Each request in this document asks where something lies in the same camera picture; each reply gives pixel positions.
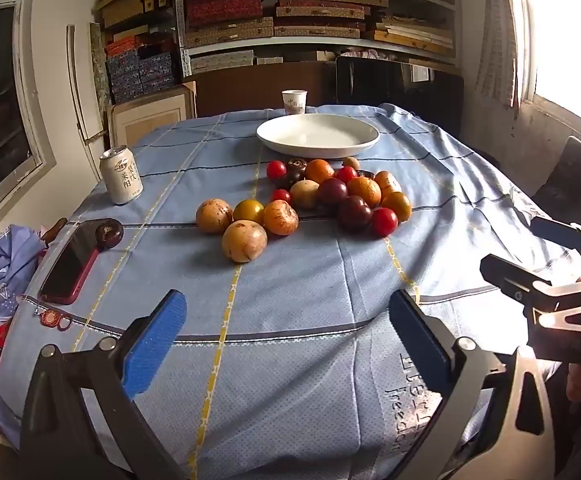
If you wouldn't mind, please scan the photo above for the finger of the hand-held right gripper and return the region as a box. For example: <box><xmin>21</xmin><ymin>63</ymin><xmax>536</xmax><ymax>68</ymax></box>
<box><xmin>479</xmin><ymin>254</ymin><xmax>581</xmax><ymax>333</ymax></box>
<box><xmin>529</xmin><ymin>216</ymin><xmax>581</xmax><ymax>277</ymax></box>

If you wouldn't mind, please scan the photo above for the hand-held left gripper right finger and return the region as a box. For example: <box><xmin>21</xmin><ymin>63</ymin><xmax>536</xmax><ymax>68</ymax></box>
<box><xmin>388</xmin><ymin>289</ymin><xmax>556</xmax><ymax>480</ymax></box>

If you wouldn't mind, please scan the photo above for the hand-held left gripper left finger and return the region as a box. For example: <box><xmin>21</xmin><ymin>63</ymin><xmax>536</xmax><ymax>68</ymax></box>
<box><xmin>19</xmin><ymin>289</ymin><xmax>188</xmax><ymax>480</ymax></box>

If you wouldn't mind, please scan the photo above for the tan speckled round fruit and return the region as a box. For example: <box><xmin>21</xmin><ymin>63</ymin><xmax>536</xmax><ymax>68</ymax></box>
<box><xmin>195</xmin><ymin>198</ymin><xmax>234</xmax><ymax>234</ymax></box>
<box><xmin>221</xmin><ymin>220</ymin><xmax>268</xmax><ymax>264</ymax></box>

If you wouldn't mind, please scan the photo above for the dark purple plum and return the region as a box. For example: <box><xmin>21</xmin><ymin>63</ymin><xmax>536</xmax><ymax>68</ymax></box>
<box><xmin>317</xmin><ymin>178</ymin><xmax>349</xmax><ymax>206</ymax></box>
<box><xmin>337</xmin><ymin>195</ymin><xmax>373</xmax><ymax>232</ymax></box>

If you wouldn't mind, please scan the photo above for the small yellow-orange citrus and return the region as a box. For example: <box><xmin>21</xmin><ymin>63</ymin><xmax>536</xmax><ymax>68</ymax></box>
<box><xmin>233</xmin><ymin>199</ymin><xmax>265</xmax><ymax>226</ymax></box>

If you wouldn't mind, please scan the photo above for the orange-tan speckled fruit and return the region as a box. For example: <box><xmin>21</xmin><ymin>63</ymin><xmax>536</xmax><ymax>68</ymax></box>
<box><xmin>263</xmin><ymin>200</ymin><xmax>300</xmax><ymax>237</ymax></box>

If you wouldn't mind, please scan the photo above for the pale tan round fruit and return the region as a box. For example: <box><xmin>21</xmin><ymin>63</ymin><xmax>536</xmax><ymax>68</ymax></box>
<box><xmin>289</xmin><ymin>180</ymin><xmax>320</xmax><ymax>210</ymax></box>

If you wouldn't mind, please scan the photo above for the large dark water chestnut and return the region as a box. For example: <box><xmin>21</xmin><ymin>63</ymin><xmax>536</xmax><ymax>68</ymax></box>
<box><xmin>276</xmin><ymin>170</ymin><xmax>305</xmax><ymax>190</ymax></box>

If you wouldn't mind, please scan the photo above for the white oval plate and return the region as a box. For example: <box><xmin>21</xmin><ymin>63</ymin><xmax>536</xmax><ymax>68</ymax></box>
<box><xmin>256</xmin><ymin>113</ymin><xmax>380</xmax><ymax>159</ymax></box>

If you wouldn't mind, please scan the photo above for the black leather sofa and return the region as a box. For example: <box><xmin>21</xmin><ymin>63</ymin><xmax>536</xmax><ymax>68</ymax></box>
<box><xmin>533</xmin><ymin>135</ymin><xmax>581</xmax><ymax>231</ymax></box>

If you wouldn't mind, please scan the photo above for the red keyring charm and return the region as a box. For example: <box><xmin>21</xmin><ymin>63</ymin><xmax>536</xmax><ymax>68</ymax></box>
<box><xmin>38</xmin><ymin>309</ymin><xmax>71</xmax><ymax>332</ymax></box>

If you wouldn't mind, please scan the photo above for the smartphone in red case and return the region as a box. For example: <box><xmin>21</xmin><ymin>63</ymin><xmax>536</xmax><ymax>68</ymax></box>
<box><xmin>38</xmin><ymin>219</ymin><xmax>118</xmax><ymax>306</ymax></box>

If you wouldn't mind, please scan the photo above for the blue checked tablecloth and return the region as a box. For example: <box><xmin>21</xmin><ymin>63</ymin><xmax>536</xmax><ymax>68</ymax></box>
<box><xmin>0</xmin><ymin>104</ymin><xmax>581</xmax><ymax>480</ymax></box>

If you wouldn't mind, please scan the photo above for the brown wooden chair back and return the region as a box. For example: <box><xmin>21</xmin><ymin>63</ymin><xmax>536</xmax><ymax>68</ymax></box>
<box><xmin>40</xmin><ymin>217</ymin><xmax>68</xmax><ymax>250</ymax></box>

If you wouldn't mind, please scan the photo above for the blue patterned blanket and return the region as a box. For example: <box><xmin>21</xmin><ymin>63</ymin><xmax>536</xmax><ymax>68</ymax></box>
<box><xmin>0</xmin><ymin>225</ymin><xmax>46</xmax><ymax>436</ymax></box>

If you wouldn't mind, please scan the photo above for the white beverage can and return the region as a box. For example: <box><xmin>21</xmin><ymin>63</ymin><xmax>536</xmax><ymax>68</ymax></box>
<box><xmin>99</xmin><ymin>145</ymin><xmax>144</xmax><ymax>205</ymax></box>

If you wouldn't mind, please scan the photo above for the white-framed window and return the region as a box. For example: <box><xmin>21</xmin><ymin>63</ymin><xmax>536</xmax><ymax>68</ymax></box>
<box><xmin>515</xmin><ymin>0</ymin><xmax>581</xmax><ymax>126</ymax></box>
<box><xmin>0</xmin><ymin>0</ymin><xmax>56</xmax><ymax>231</ymax></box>

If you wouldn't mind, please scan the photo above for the pale patterned curtain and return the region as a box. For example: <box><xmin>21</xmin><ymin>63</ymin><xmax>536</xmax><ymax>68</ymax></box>
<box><xmin>475</xmin><ymin>0</ymin><xmax>527</xmax><ymax>107</ymax></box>

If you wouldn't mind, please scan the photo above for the black glossy panel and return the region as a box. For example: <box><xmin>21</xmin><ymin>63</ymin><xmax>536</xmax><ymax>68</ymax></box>
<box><xmin>335</xmin><ymin>56</ymin><xmax>464</xmax><ymax>136</ymax></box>

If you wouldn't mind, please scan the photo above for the white wooden strip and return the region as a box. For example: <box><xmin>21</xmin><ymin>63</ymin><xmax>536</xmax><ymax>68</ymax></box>
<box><xmin>67</xmin><ymin>25</ymin><xmax>102</xmax><ymax>147</ymax></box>

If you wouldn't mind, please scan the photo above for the white paper cup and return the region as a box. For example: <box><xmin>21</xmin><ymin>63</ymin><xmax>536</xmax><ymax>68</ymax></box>
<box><xmin>281</xmin><ymin>89</ymin><xmax>308</xmax><ymax>115</ymax></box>

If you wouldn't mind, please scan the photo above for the stack of blue floral boxes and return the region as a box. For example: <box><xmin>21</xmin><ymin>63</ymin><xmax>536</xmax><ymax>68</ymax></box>
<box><xmin>105</xmin><ymin>35</ymin><xmax>176</xmax><ymax>103</ymax></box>

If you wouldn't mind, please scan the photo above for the brown wooden board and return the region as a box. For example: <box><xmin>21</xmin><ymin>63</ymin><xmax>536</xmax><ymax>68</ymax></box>
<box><xmin>190</xmin><ymin>62</ymin><xmax>339</xmax><ymax>118</ymax></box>

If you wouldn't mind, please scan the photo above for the green marbled panel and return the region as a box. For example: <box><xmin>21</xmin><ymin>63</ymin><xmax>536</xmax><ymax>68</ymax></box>
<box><xmin>89</xmin><ymin>22</ymin><xmax>114</xmax><ymax>116</ymax></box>

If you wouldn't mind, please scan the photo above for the shelf of flat boxes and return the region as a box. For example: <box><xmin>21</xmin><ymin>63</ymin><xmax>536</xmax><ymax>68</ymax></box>
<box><xmin>183</xmin><ymin>0</ymin><xmax>459</xmax><ymax>73</ymax></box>

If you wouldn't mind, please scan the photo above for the framed picture with pale mount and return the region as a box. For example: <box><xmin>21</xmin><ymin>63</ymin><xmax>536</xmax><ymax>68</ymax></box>
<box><xmin>108</xmin><ymin>82</ymin><xmax>196</xmax><ymax>148</ymax></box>

